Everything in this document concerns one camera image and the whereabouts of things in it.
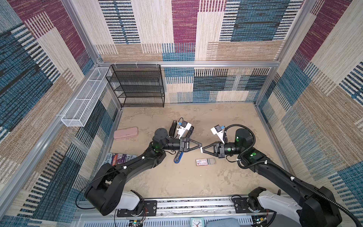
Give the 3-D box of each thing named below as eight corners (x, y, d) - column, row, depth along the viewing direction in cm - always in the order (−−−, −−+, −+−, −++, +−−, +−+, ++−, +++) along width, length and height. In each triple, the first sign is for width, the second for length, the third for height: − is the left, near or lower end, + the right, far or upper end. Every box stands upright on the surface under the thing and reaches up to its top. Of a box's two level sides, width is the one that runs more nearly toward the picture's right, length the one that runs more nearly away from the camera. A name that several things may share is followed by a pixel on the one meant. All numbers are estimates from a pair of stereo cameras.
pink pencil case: (115, 141, 102) (113, 139, 99) (115, 132, 107) (113, 130, 104) (138, 136, 104) (137, 133, 102) (137, 128, 109) (136, 125, 106)
